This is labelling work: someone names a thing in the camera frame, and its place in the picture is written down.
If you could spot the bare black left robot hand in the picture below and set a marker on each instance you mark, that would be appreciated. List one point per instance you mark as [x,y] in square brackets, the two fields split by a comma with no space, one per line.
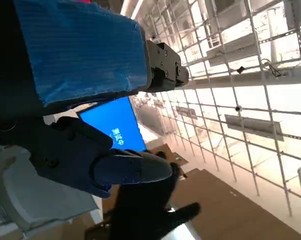
[78,55]

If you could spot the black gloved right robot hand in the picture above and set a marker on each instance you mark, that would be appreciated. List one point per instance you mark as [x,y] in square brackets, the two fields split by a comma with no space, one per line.
[140,212]

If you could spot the blue display white characters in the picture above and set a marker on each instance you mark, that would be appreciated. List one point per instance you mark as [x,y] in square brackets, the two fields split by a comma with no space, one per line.
[110,120]

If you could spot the long ceiling light panel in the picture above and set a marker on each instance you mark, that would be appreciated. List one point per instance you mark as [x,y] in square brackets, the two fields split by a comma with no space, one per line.
[233,50]
[253,126]

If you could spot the white metal ceiling truss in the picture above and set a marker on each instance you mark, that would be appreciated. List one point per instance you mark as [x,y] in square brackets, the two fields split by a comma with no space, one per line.
[240,87]

